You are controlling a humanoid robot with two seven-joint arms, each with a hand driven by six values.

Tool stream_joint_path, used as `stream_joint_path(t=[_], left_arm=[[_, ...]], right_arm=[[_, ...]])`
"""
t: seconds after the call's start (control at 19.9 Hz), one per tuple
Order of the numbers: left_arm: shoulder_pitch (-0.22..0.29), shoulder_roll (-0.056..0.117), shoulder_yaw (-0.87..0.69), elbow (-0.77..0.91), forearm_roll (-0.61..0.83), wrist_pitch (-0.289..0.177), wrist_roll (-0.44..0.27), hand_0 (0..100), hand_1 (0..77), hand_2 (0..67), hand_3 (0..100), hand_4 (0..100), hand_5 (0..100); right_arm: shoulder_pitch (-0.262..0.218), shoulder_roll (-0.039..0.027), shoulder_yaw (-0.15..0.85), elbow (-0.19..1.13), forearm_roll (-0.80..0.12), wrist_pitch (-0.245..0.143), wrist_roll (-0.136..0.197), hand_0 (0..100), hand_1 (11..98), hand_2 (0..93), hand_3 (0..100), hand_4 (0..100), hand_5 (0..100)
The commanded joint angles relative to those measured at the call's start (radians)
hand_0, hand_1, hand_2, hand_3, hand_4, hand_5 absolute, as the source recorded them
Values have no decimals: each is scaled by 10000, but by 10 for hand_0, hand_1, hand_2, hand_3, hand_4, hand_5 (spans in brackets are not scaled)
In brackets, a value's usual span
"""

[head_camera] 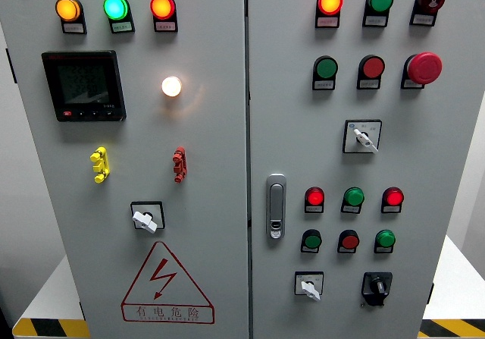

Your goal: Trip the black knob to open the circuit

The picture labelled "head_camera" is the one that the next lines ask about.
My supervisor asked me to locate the black knob turn switch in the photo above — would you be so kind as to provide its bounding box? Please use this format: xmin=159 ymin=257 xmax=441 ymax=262
xmin=360 ymin=272 xmax=393 ymax=308

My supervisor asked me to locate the grey cabinet door with display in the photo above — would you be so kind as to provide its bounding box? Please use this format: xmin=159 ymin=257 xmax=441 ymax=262
xmin=0 ymin=0 xmax=250 ymax=339

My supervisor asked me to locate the silver door lock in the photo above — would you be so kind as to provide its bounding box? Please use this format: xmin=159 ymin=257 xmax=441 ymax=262
xmin=265 ymin=173 xmax=287 ymax=240

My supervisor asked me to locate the grey cabinet door with lock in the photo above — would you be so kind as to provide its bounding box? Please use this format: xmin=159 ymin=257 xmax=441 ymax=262
xmin=248 ymin=0 xmax=485 ymax=339

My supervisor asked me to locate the small red round lamp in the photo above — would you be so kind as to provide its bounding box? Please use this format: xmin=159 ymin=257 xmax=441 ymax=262
xmin=382 ymin=187 xmax=405 ymax=207
xmin=305 ymin=187 xmax=326 ymax=206

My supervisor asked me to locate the white round lamp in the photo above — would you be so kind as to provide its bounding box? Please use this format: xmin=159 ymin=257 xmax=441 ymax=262
xmin=161 ymin=75 xmax=183 ymax=98

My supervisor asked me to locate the small green push button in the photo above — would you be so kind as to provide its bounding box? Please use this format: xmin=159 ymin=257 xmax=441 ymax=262
xmin=302 ymin=229 xmax=323 ymax=250

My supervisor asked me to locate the small green round lamp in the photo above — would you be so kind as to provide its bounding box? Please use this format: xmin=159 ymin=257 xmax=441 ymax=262
xmin=343 ymin=187 xmax=365 ymax=207
xmin=374 ymin=229 xmax=396 ymax=249

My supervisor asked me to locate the small red push button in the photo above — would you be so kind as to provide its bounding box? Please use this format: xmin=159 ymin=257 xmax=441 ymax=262
xmin=338 ymin=229 xmax=361 ymax=250

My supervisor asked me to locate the red warning triangle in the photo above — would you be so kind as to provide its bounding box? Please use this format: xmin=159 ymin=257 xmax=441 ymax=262
xmin=120 ymin=240 xmax=216 ymax=325

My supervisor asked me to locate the black display meter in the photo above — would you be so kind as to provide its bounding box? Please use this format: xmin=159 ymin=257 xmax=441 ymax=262
xmin=41 ymin=49 xmax=127 ymax=123

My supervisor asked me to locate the bright green round lamp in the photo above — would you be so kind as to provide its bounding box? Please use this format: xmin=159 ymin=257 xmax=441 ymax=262
xmin=103 ymin=0 xmax=130 ymax=21

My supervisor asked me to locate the large red stop button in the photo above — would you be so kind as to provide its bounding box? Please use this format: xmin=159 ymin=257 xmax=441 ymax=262
xmin=403 ymin=52 xmax=443 ymax=86

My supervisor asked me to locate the dark green round lamp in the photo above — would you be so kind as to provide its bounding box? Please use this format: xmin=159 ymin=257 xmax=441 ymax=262
xmin=365 ymin=0 xmax=395 ymax=14

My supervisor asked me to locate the yellow round lamp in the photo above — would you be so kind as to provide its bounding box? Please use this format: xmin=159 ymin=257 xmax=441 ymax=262
xmin=55 ymin=0 xmax=83 ymax=23

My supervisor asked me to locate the dark red buzzer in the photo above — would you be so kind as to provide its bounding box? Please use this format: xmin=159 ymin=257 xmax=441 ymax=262
xmin=415 ymin=0 xmax=446 ymax=15

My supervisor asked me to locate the black yellow striped tape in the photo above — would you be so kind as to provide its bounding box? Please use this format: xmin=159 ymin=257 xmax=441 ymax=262
xmin=12 ymin=318 xmax=91 ymax=339
xmin=418 ymin=319 xmax=485 ymax=339

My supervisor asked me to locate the small red handle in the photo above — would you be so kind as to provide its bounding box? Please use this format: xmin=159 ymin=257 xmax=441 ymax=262
xmin=172 ymin=146 xmax=189 ymax=184

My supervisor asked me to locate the white-handled switch on black plate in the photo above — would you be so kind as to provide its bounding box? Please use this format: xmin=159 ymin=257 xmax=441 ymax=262
xmin=130 ymin=201 xmax=167 ymax=235

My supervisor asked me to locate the large white-handled turn switch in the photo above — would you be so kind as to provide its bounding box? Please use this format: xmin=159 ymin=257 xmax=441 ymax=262
xmin=342 ymin=119 xmax=383 ymax=155

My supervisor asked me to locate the small yellow handle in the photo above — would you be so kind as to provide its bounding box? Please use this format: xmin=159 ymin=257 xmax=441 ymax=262
xmin=89 ymin=146 xmax=111 ymax=184

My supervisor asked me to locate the small white-handled turn switch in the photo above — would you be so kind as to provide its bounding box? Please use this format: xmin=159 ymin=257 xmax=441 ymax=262
xmin=294 ymin=271 xmax=325 ymax=303

